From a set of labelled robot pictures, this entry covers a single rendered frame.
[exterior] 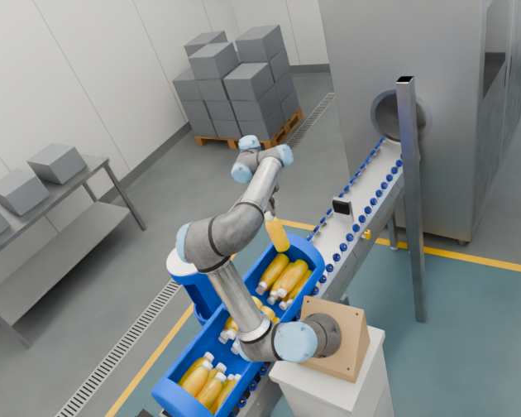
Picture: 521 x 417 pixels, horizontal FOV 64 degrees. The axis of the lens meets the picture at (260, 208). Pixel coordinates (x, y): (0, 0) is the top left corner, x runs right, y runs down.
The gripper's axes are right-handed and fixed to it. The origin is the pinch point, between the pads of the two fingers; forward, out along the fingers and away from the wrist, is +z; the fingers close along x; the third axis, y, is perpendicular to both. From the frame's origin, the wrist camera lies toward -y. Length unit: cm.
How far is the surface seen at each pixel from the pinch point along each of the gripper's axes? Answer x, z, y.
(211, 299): 50, 65, -15
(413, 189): -35, 31, 67
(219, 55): 235, 30, 231
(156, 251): 214, 146, 44
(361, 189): 3, 51, 83
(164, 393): 1, 21, -75
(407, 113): -34, -11, 67
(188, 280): 55, 45, -19
